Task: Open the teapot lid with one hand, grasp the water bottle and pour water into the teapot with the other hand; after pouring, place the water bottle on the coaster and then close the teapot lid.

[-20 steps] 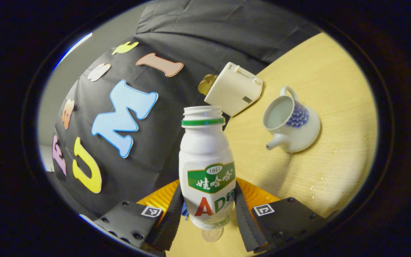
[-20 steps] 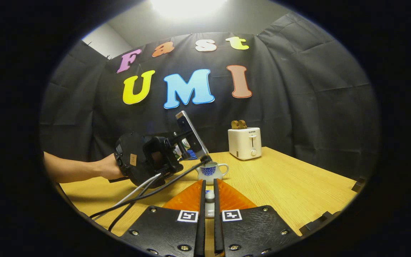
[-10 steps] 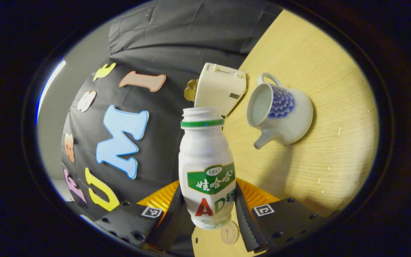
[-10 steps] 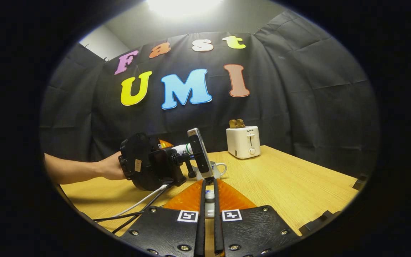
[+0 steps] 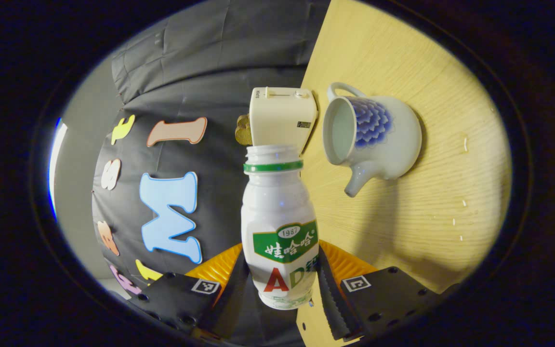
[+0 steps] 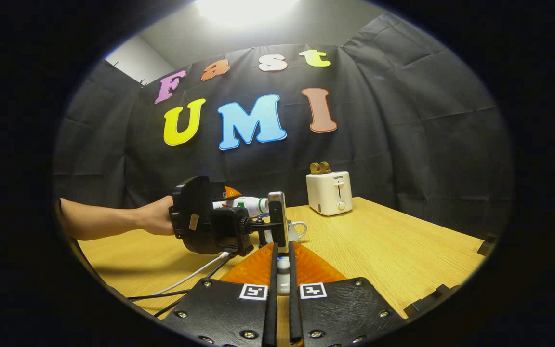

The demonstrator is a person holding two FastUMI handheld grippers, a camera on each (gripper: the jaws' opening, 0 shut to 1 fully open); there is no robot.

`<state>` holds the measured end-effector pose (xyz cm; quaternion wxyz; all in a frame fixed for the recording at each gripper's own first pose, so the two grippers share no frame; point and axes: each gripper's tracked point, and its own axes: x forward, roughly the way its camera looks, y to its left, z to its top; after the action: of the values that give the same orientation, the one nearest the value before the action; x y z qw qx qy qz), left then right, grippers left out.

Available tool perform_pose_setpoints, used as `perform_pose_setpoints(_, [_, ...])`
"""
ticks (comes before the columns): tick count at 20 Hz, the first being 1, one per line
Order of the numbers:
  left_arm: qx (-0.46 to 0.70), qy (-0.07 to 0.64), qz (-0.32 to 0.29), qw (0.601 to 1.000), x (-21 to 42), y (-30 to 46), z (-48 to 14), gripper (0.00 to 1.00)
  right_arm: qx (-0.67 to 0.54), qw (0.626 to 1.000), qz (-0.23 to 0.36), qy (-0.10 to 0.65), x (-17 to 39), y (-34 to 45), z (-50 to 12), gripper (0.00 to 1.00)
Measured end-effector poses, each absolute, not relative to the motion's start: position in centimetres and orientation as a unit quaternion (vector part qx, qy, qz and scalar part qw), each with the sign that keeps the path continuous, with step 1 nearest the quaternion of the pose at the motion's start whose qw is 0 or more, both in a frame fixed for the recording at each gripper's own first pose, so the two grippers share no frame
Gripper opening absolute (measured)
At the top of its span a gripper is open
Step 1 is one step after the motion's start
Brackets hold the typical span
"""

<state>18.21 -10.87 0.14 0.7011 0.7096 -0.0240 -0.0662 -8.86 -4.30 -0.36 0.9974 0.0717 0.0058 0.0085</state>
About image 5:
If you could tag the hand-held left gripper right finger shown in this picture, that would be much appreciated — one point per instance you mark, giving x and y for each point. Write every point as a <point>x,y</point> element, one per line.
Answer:
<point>333,303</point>

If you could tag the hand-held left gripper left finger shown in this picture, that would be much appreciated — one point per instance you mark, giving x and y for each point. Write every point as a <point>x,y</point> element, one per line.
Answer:
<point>231,299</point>

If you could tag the white water bottle green label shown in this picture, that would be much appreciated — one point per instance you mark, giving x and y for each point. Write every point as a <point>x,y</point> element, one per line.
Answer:
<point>277,207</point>

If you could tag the white teacup blue flower print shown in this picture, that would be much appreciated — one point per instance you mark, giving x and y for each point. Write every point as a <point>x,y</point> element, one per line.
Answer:
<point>398,140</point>

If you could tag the brown bread slice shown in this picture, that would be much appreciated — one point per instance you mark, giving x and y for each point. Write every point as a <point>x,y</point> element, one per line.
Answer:
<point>244,120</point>
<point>244,137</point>

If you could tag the white toaster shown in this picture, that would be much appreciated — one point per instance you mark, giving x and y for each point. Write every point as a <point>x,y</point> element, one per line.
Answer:
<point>282,120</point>

